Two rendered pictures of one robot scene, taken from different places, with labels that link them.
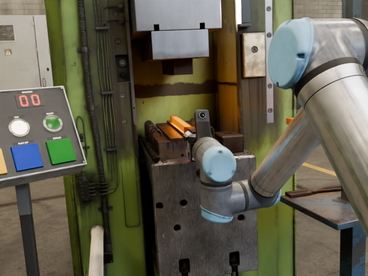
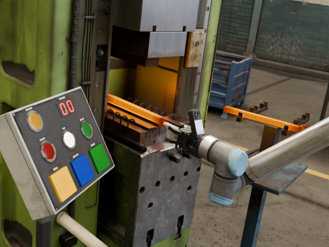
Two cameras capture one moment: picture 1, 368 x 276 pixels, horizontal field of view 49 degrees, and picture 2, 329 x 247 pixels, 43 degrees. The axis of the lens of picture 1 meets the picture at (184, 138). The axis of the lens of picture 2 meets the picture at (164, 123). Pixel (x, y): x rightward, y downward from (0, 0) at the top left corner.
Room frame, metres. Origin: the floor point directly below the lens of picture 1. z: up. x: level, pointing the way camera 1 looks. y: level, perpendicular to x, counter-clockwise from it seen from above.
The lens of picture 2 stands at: (0.15, 0.93, 1.54)
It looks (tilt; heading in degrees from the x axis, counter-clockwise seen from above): 19 degrees down; 323
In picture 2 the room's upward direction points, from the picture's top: 7 degrees clockwise
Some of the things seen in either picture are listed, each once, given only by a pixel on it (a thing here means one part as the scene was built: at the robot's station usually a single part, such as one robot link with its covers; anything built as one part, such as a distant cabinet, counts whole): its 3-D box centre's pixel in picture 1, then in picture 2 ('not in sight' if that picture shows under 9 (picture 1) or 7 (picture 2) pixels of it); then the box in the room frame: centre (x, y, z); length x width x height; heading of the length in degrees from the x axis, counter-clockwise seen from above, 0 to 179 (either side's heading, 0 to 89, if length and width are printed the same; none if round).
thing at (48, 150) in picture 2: not in sight; (48, 151); (1.13, 0.56, 1.09); 0.05 x 0.03 x 0.04; 101
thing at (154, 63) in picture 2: (176, 67); (128, 52); (1.69, 0.02, 1.24); 0.30 x 0.07 x 0.06; 11
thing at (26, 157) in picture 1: (27, 157); (81, 170); (1.15, 0.46, 1.01); 0.07 x 0.05 x 0.07; 126
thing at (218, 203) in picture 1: (219, 199); (224, 185); (1.12, -0.09, 0.86); 0.12 x 0.09 x 0.12; 111
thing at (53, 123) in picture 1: (52, 123); (86, 129); (1.25, 0.40, 1.09); 0.05 x 0.03 x 0.04; 101
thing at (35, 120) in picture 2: not in sight; (35, 121); (1.17, 0.59, 1.16); 0.05 x 0.03 x 0.04; 101
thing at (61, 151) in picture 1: (61, 151); (98, 158); (1.21, 0.38, 1.01); 0.07 x 0.05 x 0.07; 126
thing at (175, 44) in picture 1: (170, 47); (131, 35); (1.65, 0.03, 1.32); 0.42 x 0.20 x 0.10; 11
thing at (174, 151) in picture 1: (176, 136); (124, 118); (1.65, 0.03, 0.96); 0.42 x 0.20 x 0.09; 11
